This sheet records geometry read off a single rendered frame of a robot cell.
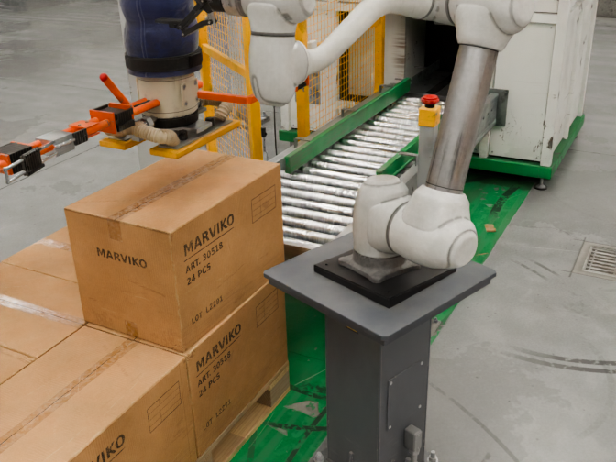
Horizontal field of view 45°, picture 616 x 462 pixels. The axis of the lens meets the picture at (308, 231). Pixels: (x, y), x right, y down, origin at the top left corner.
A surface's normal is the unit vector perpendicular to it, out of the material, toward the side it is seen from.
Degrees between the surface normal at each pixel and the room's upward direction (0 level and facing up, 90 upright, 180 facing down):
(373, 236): 95
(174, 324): 90
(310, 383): 0
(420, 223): 67
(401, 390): 90
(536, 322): 0
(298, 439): 0
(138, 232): 90
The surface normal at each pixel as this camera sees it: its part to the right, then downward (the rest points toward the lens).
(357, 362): -0.74, 0.31
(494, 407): -0.03, -0.90
